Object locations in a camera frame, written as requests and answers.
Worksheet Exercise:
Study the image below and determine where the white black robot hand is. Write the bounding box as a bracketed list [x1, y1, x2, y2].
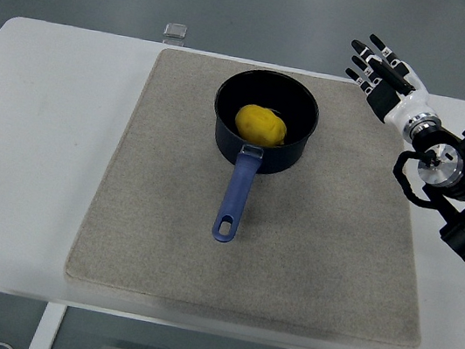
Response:
[337, 30, 448, 134]

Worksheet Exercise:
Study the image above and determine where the yellow potato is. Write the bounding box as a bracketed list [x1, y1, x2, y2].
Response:
[231, 101, 291, 150]

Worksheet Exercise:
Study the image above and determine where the small silver floor box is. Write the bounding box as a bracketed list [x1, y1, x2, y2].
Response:
[162, 20, 191, 43]

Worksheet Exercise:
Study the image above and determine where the beige fabric mat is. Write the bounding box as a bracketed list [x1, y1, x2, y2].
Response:
[60, 37, 462, 349]

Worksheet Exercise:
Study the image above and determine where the white table leg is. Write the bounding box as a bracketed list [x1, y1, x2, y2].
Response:
[26, 299, 69, 349]

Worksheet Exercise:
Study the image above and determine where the blue pot with handle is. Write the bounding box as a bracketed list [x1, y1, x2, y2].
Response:
[192, 62, 326, 255]

